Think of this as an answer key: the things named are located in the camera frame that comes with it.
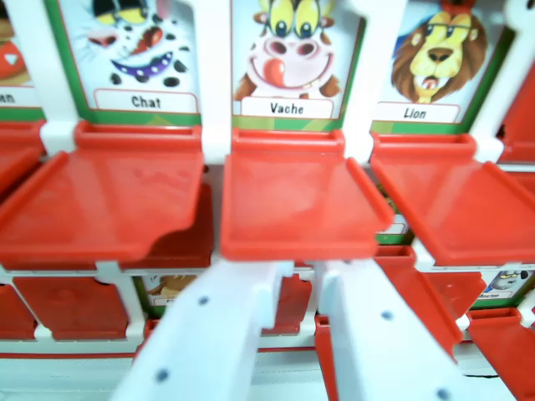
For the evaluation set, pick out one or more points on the red flap of Chenille window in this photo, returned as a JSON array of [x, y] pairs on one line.
[[422, 301]]

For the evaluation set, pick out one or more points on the Chat picture card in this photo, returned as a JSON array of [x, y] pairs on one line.
[[138, 62]]

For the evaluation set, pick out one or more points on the red flap of Lion window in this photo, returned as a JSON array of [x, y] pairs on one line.
[[468, 209]]

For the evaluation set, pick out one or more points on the red flap of Vache window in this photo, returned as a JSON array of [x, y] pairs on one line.
[[292, 200]]

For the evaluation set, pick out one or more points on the red and white game board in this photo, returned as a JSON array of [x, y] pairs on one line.
[[213, 83]]

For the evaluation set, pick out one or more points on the red flap of Chat window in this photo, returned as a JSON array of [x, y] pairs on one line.
[[104, 200]]

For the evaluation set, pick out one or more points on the Vache picture card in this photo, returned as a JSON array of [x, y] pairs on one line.
[[292, 62]]

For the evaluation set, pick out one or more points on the Lion picture card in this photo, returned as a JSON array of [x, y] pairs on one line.
[[434, 62]]

